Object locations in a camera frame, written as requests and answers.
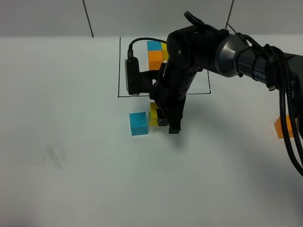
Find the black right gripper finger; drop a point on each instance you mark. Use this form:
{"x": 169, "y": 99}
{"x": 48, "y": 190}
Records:
{"x": 161, "y": 120}
{"x": 173, "y": 114}

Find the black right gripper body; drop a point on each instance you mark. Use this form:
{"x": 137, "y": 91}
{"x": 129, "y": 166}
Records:
{"x": 172, "y": 82}

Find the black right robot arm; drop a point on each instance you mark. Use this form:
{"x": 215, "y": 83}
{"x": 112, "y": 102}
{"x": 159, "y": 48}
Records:
{"x": 196, "y": 48}

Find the orange template block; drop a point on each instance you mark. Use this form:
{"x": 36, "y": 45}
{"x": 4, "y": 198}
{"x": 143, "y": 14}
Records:
{"x": 155, "y": 59}

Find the yellow template block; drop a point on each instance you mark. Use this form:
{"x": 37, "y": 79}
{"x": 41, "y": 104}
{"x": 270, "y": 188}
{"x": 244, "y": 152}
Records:
{"x": 164, "y": 51}

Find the white template paper sheet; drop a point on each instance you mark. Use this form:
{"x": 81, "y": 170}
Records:
{"x": 200, "y": 84}

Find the blue template block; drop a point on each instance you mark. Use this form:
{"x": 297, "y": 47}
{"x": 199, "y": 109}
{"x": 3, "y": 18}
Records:
{"x": 154, "y": 46}

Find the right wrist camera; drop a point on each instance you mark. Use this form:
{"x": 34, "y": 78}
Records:
{"x": 131, "y": 71}

